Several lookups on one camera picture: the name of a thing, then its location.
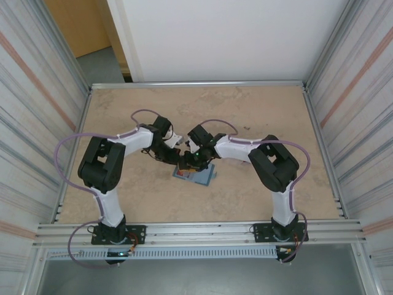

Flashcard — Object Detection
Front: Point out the blue leather card holder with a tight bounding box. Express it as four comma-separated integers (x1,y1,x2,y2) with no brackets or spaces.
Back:
171,162,217,187

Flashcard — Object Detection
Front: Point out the aluminium table edge rail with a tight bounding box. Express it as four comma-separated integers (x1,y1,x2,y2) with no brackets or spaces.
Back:
90,80,309,90

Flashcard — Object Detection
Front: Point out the grey metal panel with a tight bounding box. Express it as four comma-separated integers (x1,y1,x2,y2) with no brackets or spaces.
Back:
36,259,368,295

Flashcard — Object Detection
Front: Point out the grey slotted cable duct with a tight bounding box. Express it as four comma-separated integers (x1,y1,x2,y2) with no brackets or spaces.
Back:
45,247,279,261

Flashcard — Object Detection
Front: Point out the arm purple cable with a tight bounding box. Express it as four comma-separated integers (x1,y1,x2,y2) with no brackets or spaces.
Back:
55,109,160,270
201,119,311,264

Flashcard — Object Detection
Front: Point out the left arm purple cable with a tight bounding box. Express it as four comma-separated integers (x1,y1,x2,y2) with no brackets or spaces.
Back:
55,109,160,270

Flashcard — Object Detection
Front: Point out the wide aluminium mounting rail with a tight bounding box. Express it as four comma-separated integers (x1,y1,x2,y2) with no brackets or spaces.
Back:
35,219,368,248

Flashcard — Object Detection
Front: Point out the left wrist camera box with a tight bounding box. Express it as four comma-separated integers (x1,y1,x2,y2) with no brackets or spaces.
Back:
163,132,185,149

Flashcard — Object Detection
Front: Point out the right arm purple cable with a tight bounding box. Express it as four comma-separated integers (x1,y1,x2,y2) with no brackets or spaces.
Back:
201,119,311,264

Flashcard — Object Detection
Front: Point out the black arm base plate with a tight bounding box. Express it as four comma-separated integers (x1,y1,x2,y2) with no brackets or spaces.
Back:
253,221,309,243
91,225,147,246

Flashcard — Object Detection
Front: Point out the wooden door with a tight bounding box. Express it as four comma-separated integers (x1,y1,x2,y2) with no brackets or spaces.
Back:
44,0,112,58

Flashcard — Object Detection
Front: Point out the white door frame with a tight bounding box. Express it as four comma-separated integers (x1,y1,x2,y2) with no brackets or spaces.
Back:
106,0,145,83

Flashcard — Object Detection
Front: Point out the aluminium side rail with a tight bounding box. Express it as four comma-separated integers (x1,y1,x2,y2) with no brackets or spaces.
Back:
302,85,349,219
55,87,93,224

